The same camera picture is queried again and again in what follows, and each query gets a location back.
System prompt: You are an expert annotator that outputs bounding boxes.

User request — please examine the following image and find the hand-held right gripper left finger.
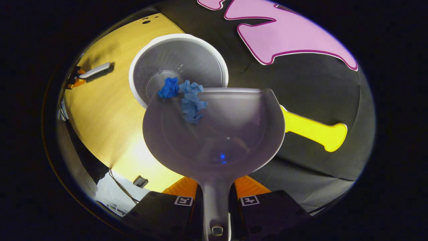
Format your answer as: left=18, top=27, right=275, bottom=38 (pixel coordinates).
left=121, top=176, right=204, bottom=241

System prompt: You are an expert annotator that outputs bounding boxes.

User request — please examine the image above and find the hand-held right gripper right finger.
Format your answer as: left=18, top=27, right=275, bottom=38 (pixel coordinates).
left=229, top=176, right=312, bottom=241

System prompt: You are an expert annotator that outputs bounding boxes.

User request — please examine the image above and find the thin black cable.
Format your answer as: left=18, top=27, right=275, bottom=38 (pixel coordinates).
left=108, top=168, right=140, bottom=205

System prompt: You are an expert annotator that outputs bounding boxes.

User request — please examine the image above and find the light blue paper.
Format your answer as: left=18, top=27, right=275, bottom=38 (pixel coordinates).
left=180, top=92, right=208, bottom=125
left=179, top=80, right=204, bottom=95

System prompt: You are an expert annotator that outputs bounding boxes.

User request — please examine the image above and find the small grey box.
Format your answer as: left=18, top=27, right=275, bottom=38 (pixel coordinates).
left=133, top=175, right=149, bottom=189

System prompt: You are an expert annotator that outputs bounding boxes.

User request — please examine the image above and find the white ribbed garbage bin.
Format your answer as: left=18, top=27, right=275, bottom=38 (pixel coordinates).
left=128, top=33, right=229, bottom=109

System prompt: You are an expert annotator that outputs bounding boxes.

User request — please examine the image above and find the dark blue paper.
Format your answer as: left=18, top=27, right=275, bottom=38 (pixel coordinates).
left=157, top=77, right=180, bottom=99

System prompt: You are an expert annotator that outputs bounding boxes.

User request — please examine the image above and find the grey plastic dustpan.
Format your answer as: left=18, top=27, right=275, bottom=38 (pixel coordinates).
left=142, top=87, right=286, bottom=241

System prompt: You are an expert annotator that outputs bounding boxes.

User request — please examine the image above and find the small grey broom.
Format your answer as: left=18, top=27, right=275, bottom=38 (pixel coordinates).
left=78, top=62, right=115, bottom=83

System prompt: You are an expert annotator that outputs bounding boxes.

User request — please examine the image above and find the black backdrop cloth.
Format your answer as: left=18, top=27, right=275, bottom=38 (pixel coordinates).
left=154, top=0, right=377, bottom=215

